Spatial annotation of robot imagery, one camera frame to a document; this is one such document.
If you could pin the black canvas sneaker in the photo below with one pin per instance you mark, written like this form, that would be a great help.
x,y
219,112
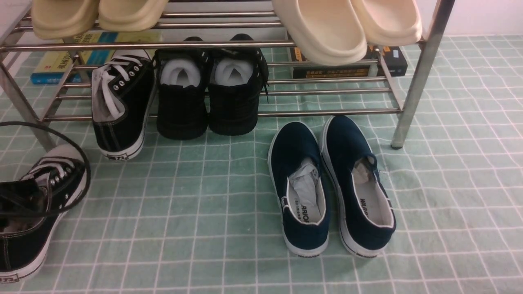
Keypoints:
x,y
123,90
40,196

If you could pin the navy slip-on shoe, left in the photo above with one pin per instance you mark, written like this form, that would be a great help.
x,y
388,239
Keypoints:
x,y
295,166

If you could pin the navy slip-on shoe, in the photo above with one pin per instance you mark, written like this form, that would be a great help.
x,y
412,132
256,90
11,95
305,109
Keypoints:
x,y
295,166
366,216

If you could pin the black mesh shoe, right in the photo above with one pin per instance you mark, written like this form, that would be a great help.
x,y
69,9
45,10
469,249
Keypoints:
x,y
238,77

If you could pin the black mesh shoe, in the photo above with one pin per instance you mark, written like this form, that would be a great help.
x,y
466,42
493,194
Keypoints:
x,y
238,77
183,76

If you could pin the black mesh shoe, left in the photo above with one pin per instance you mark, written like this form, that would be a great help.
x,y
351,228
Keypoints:
x,y
183,76

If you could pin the navy slip-on shoe, right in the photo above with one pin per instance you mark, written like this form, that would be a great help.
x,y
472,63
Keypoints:
x,y
366,216

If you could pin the stainless steel shoe rack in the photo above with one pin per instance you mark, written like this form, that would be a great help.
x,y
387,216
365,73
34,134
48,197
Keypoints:
x,y
405,110

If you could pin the green checked floor cloth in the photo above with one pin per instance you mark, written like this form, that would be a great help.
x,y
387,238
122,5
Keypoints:
x,y
201,217

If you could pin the cream slipper, centre right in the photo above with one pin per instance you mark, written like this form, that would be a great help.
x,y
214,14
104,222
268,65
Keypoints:
x,y
327,32

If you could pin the cream slipper, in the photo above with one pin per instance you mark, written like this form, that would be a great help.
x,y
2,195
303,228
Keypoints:
x,y
389,22
327,32

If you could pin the black book with orange text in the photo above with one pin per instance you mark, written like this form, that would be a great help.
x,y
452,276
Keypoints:
x,y
393,57

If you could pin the cream slipper, far right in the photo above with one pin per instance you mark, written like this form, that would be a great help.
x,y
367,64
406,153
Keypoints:
x,y
389,22

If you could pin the tan slipper, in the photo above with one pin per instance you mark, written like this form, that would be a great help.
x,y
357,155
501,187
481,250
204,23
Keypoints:
x,y
130,15
57,19

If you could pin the yellow and blue book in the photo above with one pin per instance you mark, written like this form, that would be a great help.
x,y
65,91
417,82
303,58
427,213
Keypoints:
x,y
53,64

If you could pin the tan slipper, far left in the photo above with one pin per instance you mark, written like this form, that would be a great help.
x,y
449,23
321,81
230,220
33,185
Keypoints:
x,y
57,19

